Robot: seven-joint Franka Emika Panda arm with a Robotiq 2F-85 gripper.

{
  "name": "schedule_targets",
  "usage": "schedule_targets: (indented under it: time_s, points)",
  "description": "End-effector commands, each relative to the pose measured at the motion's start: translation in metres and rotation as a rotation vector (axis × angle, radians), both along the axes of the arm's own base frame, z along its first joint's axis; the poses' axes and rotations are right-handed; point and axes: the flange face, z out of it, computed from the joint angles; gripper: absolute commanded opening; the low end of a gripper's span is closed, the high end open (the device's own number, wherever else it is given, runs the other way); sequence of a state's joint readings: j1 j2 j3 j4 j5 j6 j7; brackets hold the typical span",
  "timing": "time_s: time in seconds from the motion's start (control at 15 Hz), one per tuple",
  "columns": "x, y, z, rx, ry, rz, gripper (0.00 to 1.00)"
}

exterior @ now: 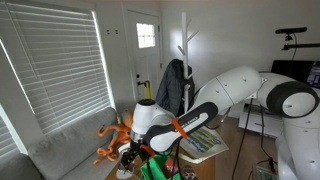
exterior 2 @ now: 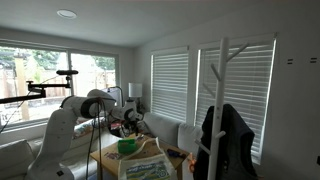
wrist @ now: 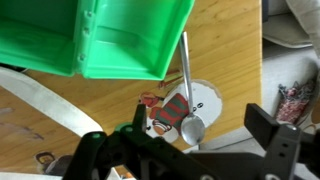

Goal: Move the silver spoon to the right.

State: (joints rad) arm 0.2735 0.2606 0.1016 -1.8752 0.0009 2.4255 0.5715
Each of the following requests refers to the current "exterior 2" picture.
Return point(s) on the small orange object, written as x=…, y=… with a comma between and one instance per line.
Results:
x=192, y=163

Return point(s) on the narrow white window blind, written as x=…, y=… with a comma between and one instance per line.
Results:
x=170, y=86

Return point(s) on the floral patterned cushion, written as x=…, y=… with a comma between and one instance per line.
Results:
x=85, y=128

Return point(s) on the light grey sectional sofa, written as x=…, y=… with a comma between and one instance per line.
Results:
x=163, y=128

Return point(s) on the dark purple object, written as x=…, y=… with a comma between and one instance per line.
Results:
x=175, y=153

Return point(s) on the wide white window blind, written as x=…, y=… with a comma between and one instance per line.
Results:
x=248, y=100

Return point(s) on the round recessed ceiling light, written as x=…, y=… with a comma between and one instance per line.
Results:
x=66, y=14

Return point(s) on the arc lamp white shade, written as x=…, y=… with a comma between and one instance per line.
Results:
x=116, y=95

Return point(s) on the wooden coffee table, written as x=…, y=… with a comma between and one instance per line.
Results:
x=110, y=161

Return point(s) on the large glass window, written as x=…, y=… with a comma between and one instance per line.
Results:
x=90, y=73

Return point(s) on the green plastic container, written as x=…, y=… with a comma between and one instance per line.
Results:
x=127, y=146

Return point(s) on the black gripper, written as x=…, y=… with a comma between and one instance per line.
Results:
x=128, y=126

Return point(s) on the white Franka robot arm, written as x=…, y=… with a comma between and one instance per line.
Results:
x=56, y=133

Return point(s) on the dark grey jacket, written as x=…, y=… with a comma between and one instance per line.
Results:
x=236, y=146

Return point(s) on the white wooden coat rack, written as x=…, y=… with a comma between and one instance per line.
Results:
x=218, y=100

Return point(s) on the floor lamp white drum shade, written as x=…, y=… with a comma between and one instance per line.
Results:
x=135, y=90

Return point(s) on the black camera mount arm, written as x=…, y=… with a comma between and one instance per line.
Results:
x=36, y=89

